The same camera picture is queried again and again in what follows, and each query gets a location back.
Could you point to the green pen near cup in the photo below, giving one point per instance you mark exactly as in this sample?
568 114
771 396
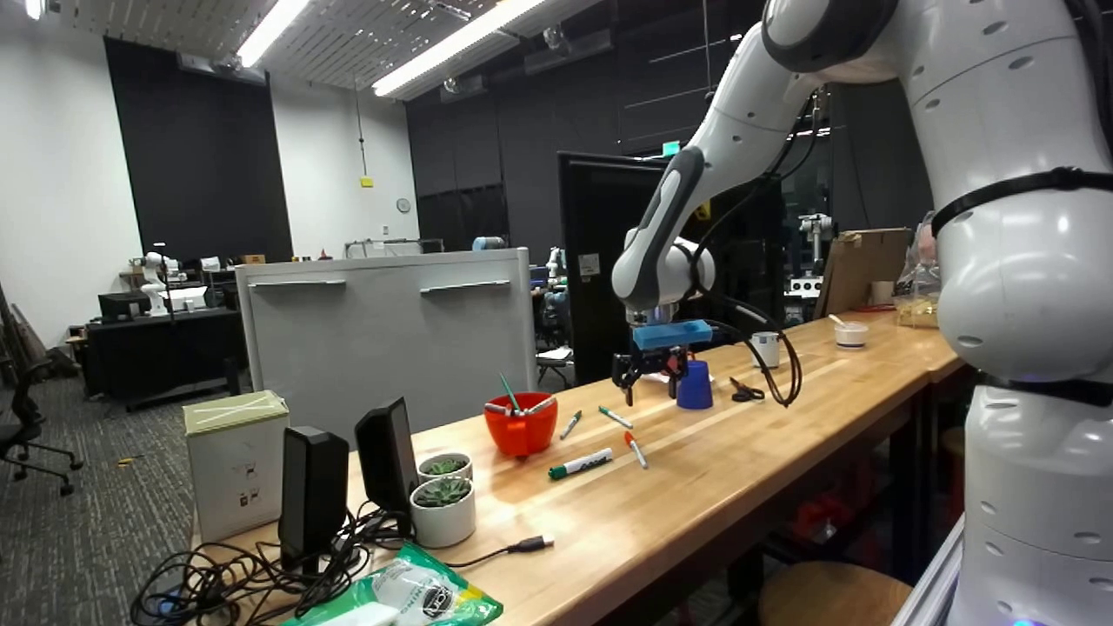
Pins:
572 422

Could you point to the white plant pot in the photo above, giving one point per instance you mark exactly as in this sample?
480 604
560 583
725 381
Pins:
442 510
445 464

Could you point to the black office chair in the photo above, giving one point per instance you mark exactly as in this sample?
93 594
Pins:
27 433

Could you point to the front white plant pot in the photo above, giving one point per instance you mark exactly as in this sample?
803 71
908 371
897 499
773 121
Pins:
442 510

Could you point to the black cabinet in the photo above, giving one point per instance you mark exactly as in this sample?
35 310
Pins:
606 197

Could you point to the white mug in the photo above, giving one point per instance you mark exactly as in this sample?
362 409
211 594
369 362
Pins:
768 348

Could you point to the thick green marker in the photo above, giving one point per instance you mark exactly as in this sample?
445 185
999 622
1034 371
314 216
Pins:
572 468

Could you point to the black speaker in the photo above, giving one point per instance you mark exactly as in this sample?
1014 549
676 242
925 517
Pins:
386 457
314 496

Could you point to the green plastic package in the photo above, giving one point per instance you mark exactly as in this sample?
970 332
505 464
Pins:
412 587

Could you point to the white box green lid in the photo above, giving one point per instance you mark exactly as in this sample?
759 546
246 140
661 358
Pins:
235 457

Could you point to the thin green pen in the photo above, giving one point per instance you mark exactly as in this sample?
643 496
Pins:
606 411

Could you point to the right black speaker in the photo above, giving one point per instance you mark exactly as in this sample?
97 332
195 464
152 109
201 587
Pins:
386 457

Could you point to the brown cardboard box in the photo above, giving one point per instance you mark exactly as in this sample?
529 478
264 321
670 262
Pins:
857 262

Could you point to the small white bowl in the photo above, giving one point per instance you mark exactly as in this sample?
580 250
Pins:
850 336

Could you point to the black desk in background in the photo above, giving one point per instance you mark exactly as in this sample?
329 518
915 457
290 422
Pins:
153 354

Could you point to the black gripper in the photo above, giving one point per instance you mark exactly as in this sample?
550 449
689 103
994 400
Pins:
667 367

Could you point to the blue plastic cup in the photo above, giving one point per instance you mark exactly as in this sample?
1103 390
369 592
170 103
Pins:
692 388

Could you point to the black-handled scissors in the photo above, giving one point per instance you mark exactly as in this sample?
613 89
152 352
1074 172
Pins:
743 390

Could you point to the wooden round stool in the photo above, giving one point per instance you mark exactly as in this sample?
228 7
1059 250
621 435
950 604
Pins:
825 592

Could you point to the orange cup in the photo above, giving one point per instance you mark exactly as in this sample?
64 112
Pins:
524 422

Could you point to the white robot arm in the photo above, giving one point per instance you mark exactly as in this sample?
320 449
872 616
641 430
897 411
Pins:
1011 103

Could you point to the clear plastic food bag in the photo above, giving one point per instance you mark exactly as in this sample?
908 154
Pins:
918 280

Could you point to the left black speaker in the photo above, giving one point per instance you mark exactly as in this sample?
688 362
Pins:
314 496

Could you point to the rear white plant pot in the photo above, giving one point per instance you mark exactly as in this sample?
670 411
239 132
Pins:
445 464

